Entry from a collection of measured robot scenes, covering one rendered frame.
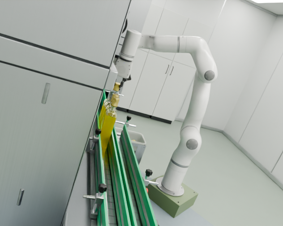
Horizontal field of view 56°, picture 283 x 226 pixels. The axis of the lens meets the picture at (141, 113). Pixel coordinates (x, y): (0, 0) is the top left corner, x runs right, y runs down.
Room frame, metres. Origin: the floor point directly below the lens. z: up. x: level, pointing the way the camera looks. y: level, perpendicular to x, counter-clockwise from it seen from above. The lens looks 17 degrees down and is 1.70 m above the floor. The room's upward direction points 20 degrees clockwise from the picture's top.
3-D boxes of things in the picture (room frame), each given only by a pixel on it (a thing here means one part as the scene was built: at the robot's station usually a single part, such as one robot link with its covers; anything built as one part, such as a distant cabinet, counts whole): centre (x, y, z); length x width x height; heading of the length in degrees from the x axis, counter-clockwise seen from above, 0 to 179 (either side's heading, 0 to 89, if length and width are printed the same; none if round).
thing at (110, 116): (1.32, 0.15, 1.16); 0.06 x 0.06 x 0.21; 18
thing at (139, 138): (1.70, 0.02, 0.97); 0.22 x 0.17 x 0.09; 107
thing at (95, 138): (1.21, 0.19, 1.11); 0.07 x 0.04 x 0.13; 107
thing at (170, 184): (1.53, -0.33, 0.93); 0.19 x 0.19 x 0.18
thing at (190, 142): (1.50, -0.32, 1.14); 0.19 x 0.12 x 0.24; 0
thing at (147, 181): (1.00, -0.13, 1.11); 0.07 x 0.04 x 0.13; 107
